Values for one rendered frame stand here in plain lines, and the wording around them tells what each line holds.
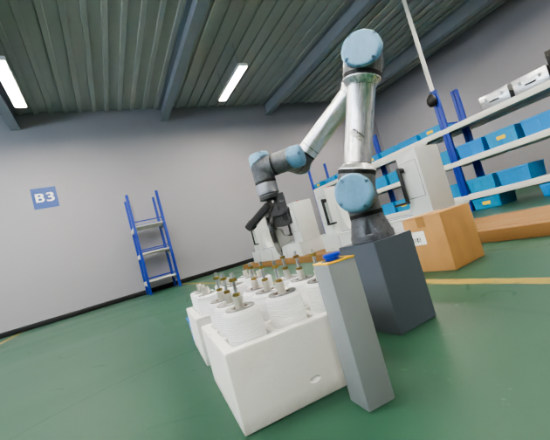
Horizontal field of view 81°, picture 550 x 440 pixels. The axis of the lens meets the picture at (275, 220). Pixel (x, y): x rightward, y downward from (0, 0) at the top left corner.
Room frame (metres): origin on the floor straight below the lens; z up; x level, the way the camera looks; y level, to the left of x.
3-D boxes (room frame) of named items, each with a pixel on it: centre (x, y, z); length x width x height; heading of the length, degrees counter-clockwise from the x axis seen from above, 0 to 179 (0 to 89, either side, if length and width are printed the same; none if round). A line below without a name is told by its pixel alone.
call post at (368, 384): (0.72, -0.10, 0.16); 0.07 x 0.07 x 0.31; 22
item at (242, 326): (0.81, 0.14, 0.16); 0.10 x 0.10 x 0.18
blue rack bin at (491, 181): (4.78, -3.24, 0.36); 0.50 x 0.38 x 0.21; 118
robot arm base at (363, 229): (1.14, -0.32, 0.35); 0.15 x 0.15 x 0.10
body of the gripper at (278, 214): (1.11, -0.01, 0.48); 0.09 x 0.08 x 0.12; 81
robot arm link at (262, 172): (1.11, -0.01, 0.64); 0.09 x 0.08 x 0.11; 69
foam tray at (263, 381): (0.96, 0.08, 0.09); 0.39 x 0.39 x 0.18; 22
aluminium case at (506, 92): (4.32, -3.43, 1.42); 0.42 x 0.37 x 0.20; 116
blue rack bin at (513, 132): (4.39, -3.43, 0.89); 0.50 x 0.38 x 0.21; 119
